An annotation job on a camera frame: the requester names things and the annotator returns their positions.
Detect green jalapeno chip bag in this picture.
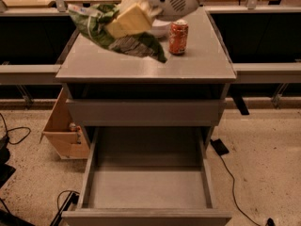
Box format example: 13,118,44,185
68,4,167,63

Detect small can in box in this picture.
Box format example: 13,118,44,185
69,122,81,133

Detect black floor cable right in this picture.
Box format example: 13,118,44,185
219,154,277,226

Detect black floor cable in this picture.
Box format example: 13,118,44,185
0,112,32,146
219,154,277,226

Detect black floor cable left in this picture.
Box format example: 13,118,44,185
0,112,32,146

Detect white ceramic bowl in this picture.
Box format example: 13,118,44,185
150,20,170,38

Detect open grey middle drawer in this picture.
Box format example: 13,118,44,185
63,127,231,226

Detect brown cardboard box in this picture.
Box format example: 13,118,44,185
42,89,89,159

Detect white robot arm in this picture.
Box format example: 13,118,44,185
105,0,206,39

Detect closed grey top drawer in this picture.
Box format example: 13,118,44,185
67,99,226,126

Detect black equipment at left edge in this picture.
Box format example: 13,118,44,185
0,136,34,226

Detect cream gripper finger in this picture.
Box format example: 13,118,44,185
105,2,162,39
119,0,142,13

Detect orange soda can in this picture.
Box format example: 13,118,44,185
169,19,189,55

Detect grey drawer cabinet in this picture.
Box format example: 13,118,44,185
56,8,236,140

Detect black power adapter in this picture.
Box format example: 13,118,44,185
211,139,230,156

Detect black cable near drawer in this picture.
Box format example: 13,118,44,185
49,189,81,226

